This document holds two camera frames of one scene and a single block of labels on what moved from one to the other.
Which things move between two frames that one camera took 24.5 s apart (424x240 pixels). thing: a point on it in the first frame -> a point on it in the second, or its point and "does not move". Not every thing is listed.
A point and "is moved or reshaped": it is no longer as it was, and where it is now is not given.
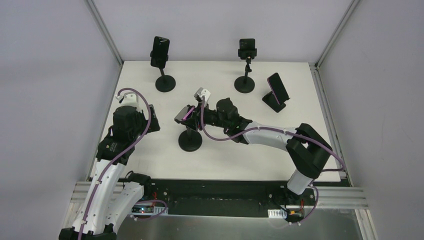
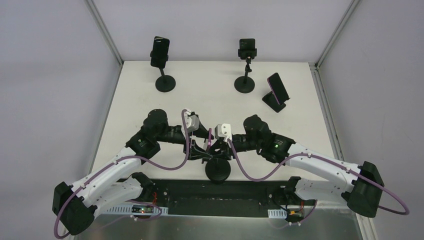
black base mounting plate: [226, 197] does not move
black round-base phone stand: [189, 140] is moved or reshaped
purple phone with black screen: [184, 113] -> [209, 139]
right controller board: [293, 215] does not move
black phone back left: [160, 52] does not move
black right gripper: [195, 115] -> [224, 147]
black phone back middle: [247, 44] does not move
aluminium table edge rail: [119, 61] does not move
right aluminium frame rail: [316, 70] does not move
